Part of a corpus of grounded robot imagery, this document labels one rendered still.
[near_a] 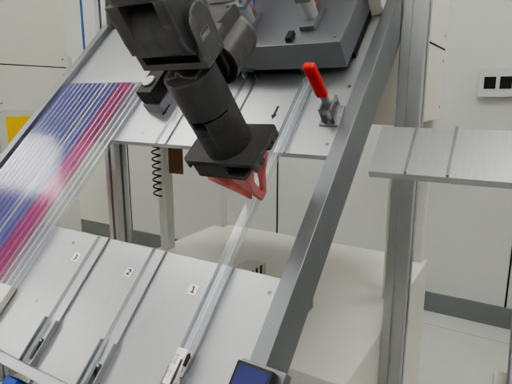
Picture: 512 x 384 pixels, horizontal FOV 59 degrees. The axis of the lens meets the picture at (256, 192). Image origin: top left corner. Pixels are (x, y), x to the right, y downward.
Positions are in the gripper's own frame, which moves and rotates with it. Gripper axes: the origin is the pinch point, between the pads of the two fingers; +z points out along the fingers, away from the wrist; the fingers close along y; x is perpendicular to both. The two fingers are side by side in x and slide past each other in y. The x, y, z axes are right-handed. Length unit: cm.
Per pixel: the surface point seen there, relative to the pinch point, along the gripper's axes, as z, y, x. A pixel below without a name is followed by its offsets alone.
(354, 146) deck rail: 2.1, -9.8, -11.0
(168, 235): 48, 57, -17
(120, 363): 3.1, 8.6, 24.8
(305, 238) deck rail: 0.7, -9.0, 5.4
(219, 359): 3.0, -3.7, 20.7
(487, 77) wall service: 94, -11, -143
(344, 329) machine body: 41.4, -2.6, -0.3
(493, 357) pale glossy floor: 165, -24, -51
